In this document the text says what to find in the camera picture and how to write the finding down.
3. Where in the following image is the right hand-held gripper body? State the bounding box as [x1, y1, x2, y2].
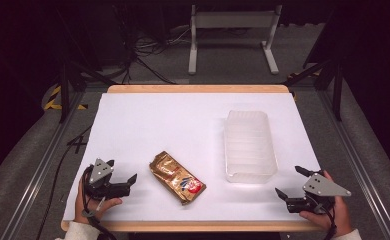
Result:
[285, 172, 353, 215]

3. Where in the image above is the person's left hand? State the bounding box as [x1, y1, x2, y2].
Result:
[74, 176, 124, 225]

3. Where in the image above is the hand-held gripper cable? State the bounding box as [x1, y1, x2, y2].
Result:
[312, 194, 339, 240]
[81, 164, 118, 240]

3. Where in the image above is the clear plastic container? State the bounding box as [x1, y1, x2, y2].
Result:
[223, 109, 280, 185]

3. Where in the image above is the bundle of floor cables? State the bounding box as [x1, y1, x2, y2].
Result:
[113, 4, 192, 85]

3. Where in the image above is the right hand-held gripper cable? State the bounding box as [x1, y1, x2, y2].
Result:
[312, 194, 339, 240]

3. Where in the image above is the white metal stand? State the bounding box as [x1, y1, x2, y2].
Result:
[187, 3, 283, 76]

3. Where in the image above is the thin black floor cable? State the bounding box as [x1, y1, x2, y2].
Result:
[35, 124, 94, 240]

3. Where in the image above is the person's right hand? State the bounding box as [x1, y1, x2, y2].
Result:
[298, 169, 355, 239]

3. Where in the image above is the left hand-held gripper cable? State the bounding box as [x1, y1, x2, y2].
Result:
[81, 164, 118, 240]

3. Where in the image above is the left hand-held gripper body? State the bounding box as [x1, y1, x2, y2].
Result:
[84, 157, 131, 201]

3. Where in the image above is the gold snack packet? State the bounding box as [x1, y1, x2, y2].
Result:
[148, 150, 208, 206]

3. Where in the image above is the yellow black hazard tape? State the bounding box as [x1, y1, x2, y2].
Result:
[43, 84, 89, 111]

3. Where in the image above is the black tripod stand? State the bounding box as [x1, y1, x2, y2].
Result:
[280, 58, 345, 122]
[56, 9, 118, 125]

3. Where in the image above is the aluminium floor rail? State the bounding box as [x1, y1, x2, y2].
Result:
[0, 91, 86, 240]
[317, 90, 390, 240]

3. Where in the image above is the white table sheet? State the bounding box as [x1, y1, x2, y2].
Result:
[62, 92, 322, 223]

